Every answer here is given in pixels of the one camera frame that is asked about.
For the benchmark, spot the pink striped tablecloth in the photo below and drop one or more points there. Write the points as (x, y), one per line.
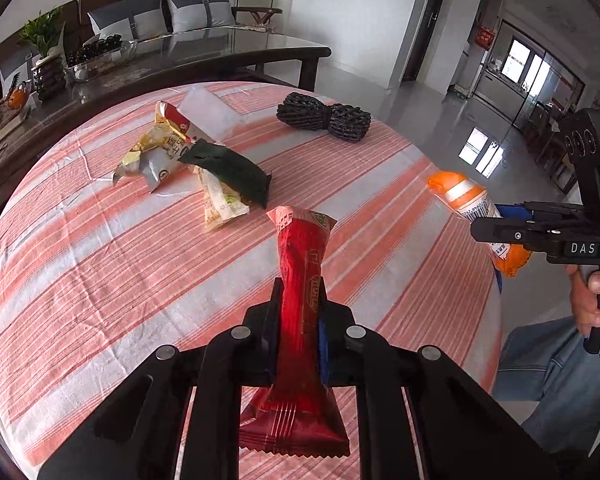
(105, 285)

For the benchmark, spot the person's blue jeans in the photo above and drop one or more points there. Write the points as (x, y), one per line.
(545, 370)

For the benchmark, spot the pale yellow snack packet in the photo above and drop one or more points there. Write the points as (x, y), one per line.
(220, 205)

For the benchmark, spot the glass kitchen door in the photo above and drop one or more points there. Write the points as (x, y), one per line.
(525, 75)

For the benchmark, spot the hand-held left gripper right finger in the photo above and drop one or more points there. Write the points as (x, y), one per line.
(323, 355)

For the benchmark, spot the green potted plant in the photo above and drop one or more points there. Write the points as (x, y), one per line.
(42, 32)

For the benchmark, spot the grey cushion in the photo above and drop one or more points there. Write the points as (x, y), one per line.
(200, 10)
(125, 15)
(10, 67)

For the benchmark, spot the dark green wrapper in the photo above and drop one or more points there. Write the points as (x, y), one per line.
(235, 172)

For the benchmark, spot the person's right hand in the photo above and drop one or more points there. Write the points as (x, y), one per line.
(587, 310)

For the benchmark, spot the blue plastic basket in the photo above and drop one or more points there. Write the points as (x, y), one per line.
(498, 282)

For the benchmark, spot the bowl of dark fruit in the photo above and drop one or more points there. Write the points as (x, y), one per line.
(97, 50)

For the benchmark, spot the orange and white snack packet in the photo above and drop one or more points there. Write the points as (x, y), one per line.
(455, 190)

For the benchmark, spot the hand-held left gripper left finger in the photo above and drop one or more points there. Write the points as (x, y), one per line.
(262, 340)

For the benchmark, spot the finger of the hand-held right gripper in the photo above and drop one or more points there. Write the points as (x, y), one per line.
(510, 232)
(512, 211)

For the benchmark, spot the red snack wrapper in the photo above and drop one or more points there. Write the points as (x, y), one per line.
(300, 260)

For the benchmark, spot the dark wooden coffee table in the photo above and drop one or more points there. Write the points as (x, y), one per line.
(220, 55)

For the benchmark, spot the dark door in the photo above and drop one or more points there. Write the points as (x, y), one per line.
(427, 20)

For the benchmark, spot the black ribbed vase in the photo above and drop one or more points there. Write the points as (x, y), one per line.
(47, 82)

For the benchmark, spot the red wall poster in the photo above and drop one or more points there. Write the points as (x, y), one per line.
(485, 37)

